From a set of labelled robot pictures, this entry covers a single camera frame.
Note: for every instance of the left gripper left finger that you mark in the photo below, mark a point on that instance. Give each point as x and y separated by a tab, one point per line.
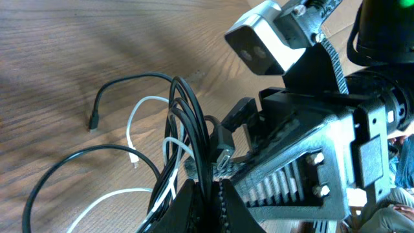
184	214

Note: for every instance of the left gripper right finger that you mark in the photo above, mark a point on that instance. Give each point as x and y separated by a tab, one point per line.
234	217

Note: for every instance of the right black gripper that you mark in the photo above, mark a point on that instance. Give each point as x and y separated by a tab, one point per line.
318	145

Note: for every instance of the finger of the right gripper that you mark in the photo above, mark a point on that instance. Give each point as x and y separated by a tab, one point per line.
244	112

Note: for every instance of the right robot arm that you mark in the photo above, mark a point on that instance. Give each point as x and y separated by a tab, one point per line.
381	43

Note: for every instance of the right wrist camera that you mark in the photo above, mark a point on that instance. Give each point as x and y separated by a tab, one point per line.
262	47

